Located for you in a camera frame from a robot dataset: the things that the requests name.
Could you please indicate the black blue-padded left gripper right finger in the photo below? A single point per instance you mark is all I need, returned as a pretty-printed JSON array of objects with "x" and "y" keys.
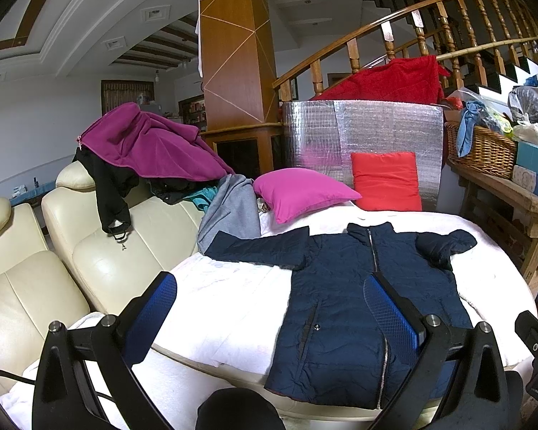
[{"x": 477, "y": 395}]

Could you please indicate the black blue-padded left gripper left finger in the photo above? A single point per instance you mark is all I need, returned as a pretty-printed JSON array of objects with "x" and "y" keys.
[{"x": 64, "y": 394}]

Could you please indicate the navy blue puffer jacket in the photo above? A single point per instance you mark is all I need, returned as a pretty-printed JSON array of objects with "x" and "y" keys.
[{"x": 330, "y": 350}]

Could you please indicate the cream leather sofa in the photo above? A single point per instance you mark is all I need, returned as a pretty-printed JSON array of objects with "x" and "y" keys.
[{"x": 71, "y": 267}]

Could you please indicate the wooden side table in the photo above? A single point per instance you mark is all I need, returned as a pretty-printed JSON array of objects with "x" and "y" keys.
[{"x": 507, "y": 213}]

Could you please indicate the white pink bed sheet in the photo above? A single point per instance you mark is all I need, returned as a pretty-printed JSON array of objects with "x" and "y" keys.
[{"x": 223, "y": 327}]

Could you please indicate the red pillow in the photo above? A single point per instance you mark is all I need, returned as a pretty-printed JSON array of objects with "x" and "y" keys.
[{"x": 386, "y": 181}]

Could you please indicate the black garment on sofa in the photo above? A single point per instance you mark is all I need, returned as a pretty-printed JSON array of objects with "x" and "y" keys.
[{"x": 113, "y": 184}]

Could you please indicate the wicker basket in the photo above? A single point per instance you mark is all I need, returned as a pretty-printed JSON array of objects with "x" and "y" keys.
[{"x": 490, "y": 153}]

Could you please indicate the teal cardboard box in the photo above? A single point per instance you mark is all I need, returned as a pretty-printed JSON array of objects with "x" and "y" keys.
[{"x": 535, "y": 161}]

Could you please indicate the teal garment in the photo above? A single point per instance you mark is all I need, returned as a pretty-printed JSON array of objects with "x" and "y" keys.
[{"x": 202, "y": 198}]

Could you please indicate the magenta pillow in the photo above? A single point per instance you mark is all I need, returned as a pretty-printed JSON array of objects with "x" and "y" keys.
[{"x": 293, "y": 192}]

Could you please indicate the grey garment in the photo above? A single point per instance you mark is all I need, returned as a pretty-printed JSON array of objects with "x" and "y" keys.
[{"x": 233, "y": 211}]

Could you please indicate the light blue cloth in basket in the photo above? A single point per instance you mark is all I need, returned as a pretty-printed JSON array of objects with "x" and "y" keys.
[{"x": 473, "y": 114}]

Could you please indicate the purple fleece garment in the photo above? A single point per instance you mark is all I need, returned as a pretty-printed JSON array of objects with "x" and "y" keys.
[{"x": 152, "y": 146}]

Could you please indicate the silver foil insulation panel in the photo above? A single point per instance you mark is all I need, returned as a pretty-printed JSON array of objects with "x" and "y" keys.
[{"x": 322, "y": 134}]

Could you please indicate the clear plastic bag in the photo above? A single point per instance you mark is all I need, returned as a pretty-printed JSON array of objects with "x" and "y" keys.
[{"x": 523, "y": 104}]

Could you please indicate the red quilted blanket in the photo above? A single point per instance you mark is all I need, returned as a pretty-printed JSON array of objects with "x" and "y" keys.
[{"x": 408, "y": 80}]

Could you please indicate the wooden stair railing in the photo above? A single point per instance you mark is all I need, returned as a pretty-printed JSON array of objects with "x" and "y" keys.
[{"x": 471, "y": 39}]

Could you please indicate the wooden pillar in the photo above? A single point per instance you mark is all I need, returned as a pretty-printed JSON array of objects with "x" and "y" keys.
[{"x": 238, "y": 63}]

